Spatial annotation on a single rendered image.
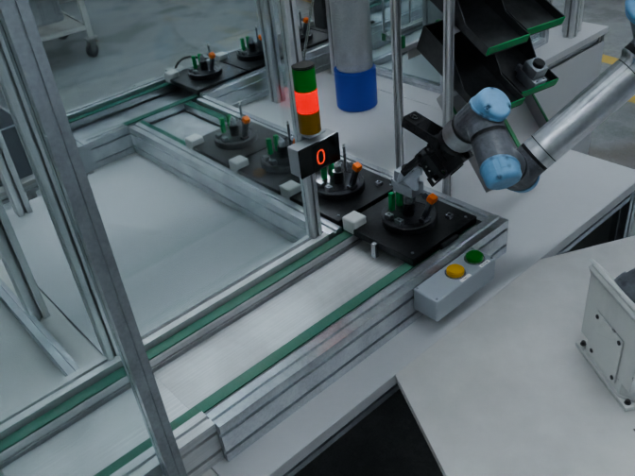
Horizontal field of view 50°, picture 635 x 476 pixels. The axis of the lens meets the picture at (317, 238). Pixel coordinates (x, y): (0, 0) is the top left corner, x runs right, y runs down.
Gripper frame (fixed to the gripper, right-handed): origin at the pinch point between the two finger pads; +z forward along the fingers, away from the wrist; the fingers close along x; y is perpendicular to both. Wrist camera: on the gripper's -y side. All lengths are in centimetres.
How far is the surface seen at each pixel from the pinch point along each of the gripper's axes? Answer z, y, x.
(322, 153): -2.1, -13.5, -18.2
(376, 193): 20.0, -2.6, 4.4
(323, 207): 24.0, -7.2, -9.6
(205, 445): 3, 24, -75
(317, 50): 87, -78, 74
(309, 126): -7.3, -19.0, -20.5
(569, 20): 48, -29, 165
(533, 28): -25.3, -10.7, 37.0
